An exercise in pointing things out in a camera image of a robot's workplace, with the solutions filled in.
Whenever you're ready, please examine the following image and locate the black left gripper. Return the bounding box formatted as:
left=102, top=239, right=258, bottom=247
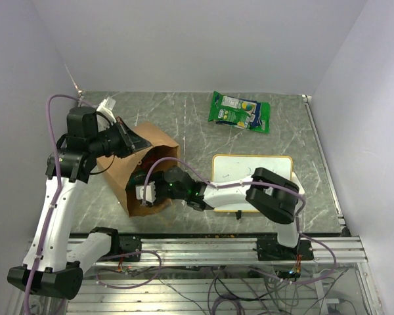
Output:
left=89, top=116, right=152, bottom=158

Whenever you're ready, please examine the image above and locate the brown paper bag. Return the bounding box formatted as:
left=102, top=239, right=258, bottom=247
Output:
left=101, top=122, right=180, bottom=232

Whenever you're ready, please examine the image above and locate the yellow green snack packet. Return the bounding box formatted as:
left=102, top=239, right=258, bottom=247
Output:
left=215, top=94, right=257, bottom=129

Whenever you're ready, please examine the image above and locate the green Chiuba chips bag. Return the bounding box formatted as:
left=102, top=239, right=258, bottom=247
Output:
left=208, top=91, right=271, bottom=133

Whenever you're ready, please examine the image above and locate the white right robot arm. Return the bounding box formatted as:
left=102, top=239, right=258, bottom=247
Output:
left=147, top=166, right=303, bottom=260

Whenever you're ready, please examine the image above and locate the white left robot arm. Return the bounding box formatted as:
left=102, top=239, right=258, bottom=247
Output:
left=7, top=107, right=150, bottom=300

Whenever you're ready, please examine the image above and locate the green POES snack packet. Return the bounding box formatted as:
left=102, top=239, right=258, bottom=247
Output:
left=125, top=166, right=148, bottom=190

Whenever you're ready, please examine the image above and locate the white dry-erase board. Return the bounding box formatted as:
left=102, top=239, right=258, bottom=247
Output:
left=211, top=154, right=305, bottom=195

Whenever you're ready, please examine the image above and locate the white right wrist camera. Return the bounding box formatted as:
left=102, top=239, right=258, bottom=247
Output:
left=135, top=182, right=156, bottom=205

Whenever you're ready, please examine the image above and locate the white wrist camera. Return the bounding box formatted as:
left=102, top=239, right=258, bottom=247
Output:
left=97, top=97, right=116, bottom=123
left=135, top=182, right=156, bottom=205

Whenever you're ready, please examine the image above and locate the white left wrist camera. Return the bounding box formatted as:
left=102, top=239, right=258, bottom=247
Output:
left=97, top=97, right=116, bottom=123

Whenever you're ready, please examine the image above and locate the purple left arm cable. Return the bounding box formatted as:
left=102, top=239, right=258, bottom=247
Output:
left=22, top=94, right=96, bottom=314

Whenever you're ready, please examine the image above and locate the aluminium mounting rail frame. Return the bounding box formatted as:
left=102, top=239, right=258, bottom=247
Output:
left=9, top=230, right=383, bottom=314

